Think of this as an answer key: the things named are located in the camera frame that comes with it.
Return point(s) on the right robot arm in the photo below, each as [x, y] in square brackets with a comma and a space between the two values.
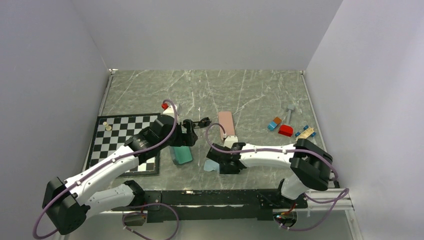
[311, 166]

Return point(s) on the wooden toy car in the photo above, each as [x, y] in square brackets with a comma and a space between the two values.
[306, 133]

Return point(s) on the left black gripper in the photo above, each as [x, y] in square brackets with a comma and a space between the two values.
[187, 139]

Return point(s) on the black sunglasses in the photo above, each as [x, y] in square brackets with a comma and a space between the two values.
[202, 123]

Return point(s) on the blue orange toy block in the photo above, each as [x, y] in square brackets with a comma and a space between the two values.
[274, 123]

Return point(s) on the pink glasses case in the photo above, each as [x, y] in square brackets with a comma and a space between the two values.
[225, 118]

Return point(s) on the grey toy hammer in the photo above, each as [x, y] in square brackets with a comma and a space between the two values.
[289, 110]

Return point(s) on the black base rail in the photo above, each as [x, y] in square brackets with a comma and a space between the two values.
[208, 213]

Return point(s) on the grey blue glasses case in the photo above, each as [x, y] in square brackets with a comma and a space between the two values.
[180, 155]

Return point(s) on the aluminium frame rail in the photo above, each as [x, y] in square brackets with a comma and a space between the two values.
[331, 202]

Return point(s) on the black white chessboard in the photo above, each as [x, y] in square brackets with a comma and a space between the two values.
[104, 143]

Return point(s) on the red toy block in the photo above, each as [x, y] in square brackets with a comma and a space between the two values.
[286, 130]

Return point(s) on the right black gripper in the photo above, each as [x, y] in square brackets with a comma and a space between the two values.
[224, 170]

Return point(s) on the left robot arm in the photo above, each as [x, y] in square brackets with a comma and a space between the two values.
[68, 203]

